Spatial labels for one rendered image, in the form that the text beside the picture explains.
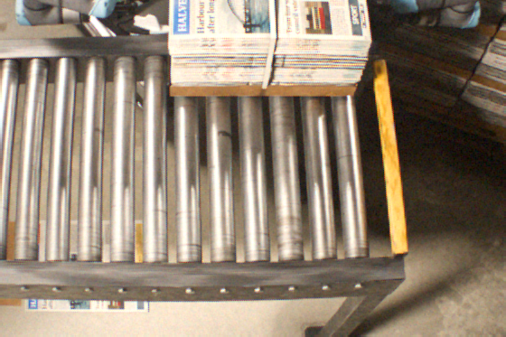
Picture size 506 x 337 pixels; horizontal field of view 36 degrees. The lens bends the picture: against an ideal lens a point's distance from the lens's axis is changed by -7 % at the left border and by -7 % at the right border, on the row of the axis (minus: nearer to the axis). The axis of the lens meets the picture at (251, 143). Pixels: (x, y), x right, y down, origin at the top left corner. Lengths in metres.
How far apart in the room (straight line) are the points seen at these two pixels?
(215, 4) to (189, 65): 0.14
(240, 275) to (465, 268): 1.12
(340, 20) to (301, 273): 0.48
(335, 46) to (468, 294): 1.18
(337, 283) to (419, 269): 0.93
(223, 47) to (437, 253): 1.22
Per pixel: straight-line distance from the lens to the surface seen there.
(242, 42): 1.49
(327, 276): 1.56
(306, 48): 1.52
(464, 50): 2.21
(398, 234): 1.59
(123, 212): 1.58
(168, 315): 2.34
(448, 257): 2.51
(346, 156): 1.65
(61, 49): 1.75
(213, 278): 1.54
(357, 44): 1.52
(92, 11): 1.66
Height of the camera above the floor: 2.28
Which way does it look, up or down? 65 degrees down
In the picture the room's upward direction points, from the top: 10 degrees clockwise
